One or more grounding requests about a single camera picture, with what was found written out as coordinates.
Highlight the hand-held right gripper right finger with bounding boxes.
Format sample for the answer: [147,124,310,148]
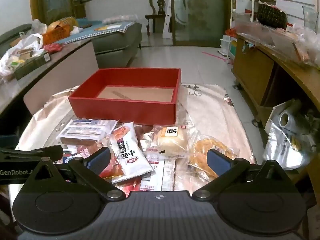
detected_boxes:
[191,148,299,202]

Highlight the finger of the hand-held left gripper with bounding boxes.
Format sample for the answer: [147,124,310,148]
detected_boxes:
[0,144,64,162]

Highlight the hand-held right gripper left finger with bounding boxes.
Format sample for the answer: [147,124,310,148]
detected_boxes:
[22,146,127,202]

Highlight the red snack packet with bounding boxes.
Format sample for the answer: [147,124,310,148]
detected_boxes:
[99,140,128,180]

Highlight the yellow crispy snack clear bag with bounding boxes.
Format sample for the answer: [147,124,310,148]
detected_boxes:
[186,135,240,180]

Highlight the pink sausage packet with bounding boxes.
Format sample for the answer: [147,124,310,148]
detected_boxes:
[62,144,100,164]

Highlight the white spicy strip packet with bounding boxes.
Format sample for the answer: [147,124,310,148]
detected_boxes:
[109,122,153,184]

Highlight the blue white sausage packet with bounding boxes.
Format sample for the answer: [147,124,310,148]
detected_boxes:
[56,119,119,147]

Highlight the round bun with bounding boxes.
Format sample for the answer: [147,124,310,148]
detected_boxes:
[150,124,198,159]

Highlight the red cardboard box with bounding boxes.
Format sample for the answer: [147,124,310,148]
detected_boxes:
[68,67,182,126]

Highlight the red white barcode packet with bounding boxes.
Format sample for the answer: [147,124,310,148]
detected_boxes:
[139,152,177,193]

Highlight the silver foil bag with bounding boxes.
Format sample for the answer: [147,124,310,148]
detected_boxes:
[264,99,320,171]

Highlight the grey coffee table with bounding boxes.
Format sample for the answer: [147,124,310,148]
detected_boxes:
[0,40,99,120]

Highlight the wooden cabinet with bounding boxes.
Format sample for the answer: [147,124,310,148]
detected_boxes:
[232,34,320,200]

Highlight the red wrapper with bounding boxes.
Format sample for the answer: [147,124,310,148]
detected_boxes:
[44,44,62,53]

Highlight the large white plastic bag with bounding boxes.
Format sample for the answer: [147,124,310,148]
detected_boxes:
[0,33,45,78]

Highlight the grey green sofa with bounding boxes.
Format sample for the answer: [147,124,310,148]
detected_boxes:
[0,21,143,68]

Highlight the small white plastic shelf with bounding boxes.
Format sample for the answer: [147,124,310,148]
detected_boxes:
[219,34,237,58]

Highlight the orange plastic basket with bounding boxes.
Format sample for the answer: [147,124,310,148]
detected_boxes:
[42,17,79,47]

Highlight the blue sofa cover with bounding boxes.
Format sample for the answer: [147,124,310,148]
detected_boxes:
[59,19,135,46]

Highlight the small white plastic bag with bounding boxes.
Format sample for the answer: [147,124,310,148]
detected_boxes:
[31,19,48,35]

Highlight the yellow flat item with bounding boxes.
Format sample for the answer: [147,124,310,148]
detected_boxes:
[94,25,122,31]

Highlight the clear plastic bags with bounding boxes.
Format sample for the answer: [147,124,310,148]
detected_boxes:
[236,21,320,68]

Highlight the clear egg carton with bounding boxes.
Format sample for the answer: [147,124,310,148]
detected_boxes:
[103,14,138,25]

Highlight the glass sliding door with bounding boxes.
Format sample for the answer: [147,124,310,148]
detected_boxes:
[171,0,232,48]

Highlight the white perforated board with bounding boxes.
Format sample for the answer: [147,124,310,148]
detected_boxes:
[163,0,173,39]

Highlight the dark woven basket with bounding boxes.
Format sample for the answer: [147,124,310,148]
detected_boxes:
[257,2,287,29]

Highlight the dark wooden chair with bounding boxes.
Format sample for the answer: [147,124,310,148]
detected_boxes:
[145,0,173,37]

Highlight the clear plastic container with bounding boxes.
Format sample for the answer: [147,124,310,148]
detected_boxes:
[302,5,320,33]

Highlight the white wire rack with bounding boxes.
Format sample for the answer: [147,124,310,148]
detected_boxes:
[230,0,278,30]

